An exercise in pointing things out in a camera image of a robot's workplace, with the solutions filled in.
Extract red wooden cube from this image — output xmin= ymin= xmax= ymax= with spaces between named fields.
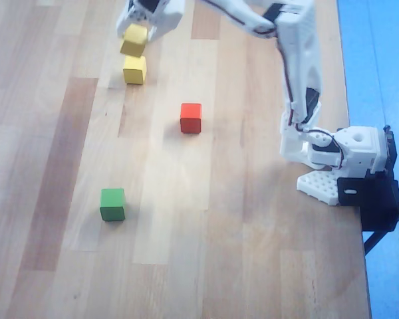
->
xmin=180 ymin=102 xmax=203 ymax=134

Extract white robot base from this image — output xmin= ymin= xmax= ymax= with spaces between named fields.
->
xmin=296 ymin=125 xmax=394 ymax=206

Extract black table clamp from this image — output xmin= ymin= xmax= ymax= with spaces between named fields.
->
xmin=336 ymin=129 xmax=399 ymax=233

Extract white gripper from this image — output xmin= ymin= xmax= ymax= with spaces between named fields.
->
xmin=116 ymin=0 xmax=186 ymax=43

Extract yellow wooden cube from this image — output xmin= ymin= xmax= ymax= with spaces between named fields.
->
xmin=122 ymin=54 xmax=148 ymax=85
xmin=120 ymin=23 xmax=149 ymax=58

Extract green wooden cube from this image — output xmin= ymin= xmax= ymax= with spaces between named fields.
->
xmin=100 ymin=188 xmax=126 ymax=222

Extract black table leg bar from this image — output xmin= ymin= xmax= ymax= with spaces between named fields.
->
xmin=363 ymin=229 xmax=392 ymax=257

